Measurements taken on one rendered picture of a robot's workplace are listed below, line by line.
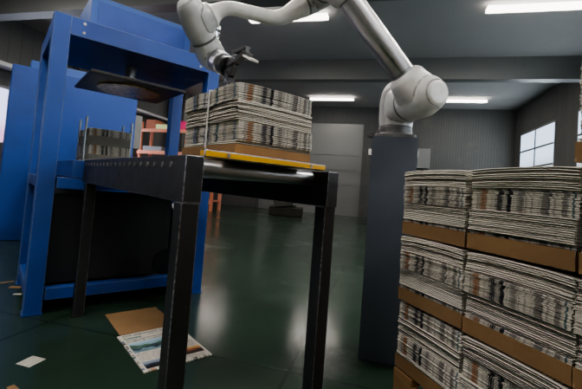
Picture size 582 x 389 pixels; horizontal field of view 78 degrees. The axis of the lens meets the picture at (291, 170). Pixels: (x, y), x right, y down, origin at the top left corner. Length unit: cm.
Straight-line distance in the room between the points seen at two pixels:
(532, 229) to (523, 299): 17
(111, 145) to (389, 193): 210
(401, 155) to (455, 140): 958
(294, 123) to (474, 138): 1033
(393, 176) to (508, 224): 73
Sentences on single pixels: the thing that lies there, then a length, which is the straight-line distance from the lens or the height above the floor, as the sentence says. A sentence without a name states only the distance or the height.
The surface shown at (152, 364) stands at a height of 1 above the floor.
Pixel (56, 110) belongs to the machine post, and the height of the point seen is 104.
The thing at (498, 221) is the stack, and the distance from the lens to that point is 108.
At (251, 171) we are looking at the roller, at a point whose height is 78.
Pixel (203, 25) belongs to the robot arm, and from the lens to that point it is 150.
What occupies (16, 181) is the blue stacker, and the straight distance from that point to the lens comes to 452.
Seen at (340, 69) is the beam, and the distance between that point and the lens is 739.
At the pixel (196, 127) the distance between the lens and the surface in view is 129.
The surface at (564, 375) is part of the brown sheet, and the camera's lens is 103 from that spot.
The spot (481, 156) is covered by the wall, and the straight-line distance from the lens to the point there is 1134.
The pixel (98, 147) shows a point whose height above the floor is 92.
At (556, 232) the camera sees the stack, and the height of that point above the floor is 68.
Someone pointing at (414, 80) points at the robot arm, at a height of 120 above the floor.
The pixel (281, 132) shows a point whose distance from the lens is 112.
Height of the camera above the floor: 74
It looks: 3 degrees up
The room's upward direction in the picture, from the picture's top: 4 degrees clockwise
